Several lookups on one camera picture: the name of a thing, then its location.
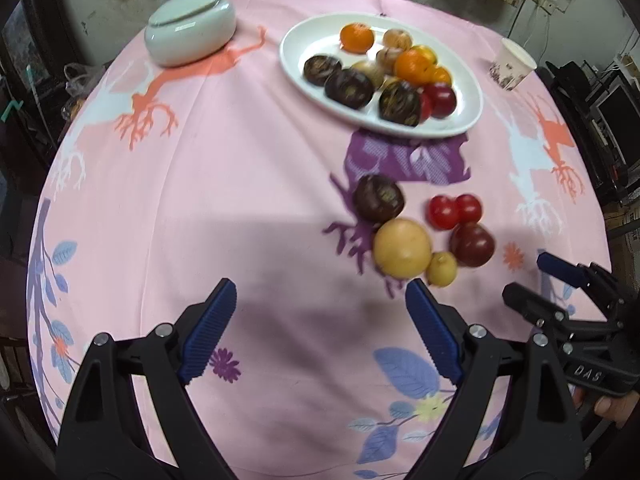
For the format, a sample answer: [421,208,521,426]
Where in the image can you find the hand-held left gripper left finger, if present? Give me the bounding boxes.
[56,278,238,480]

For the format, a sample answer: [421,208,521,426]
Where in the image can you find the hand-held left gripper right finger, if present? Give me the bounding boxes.
[405,279,586,480]

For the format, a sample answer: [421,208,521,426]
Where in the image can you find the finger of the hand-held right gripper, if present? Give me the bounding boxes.
[537,251,621,301]
[502,282,608,336]

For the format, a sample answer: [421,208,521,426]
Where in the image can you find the white oval plate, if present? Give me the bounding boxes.
[278,13,484,138]

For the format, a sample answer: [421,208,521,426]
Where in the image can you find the dark purple round fruit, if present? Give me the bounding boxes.
[378,80,422,127]
[353,175,406,223]
[303,55,343,86]
[324,68,374,108]

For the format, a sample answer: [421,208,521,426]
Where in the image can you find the orange tangerine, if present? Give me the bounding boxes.
[394,49,435,86]
[340,22,375,55]

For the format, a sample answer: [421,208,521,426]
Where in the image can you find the yellow potato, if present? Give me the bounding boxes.
[350,60,386,88]

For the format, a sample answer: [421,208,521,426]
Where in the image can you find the beige round fruit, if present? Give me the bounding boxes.
[376,47,405,75]

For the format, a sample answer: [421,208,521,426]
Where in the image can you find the person's right hand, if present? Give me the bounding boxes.
[572,385,637,426]

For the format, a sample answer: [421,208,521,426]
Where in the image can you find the small yellow round fruit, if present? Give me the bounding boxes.
[425,251,459,288]

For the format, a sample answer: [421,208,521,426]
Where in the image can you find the large yellow round fruit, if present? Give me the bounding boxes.
[373,218,433,277]

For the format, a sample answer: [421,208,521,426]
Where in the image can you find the dark red plum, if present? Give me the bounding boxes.
[449,222,496,267]

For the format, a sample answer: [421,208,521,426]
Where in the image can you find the pink printed tablecloth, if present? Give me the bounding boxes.
[26,0,618,480]

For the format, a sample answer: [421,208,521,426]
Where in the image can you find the computer monitor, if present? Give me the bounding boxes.
[592,82,638,136]

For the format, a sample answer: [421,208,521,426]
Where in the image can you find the floral paper cup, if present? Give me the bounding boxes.
[489,37,538,92]

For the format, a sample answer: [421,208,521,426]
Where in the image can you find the tan walnut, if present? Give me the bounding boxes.
[383,28,413,51]

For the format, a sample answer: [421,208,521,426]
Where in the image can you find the clear plastic bag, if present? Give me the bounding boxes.
[64,62,108,98]

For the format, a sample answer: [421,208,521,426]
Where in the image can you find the white ceramic bowl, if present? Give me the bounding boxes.
[144,0,236,67]

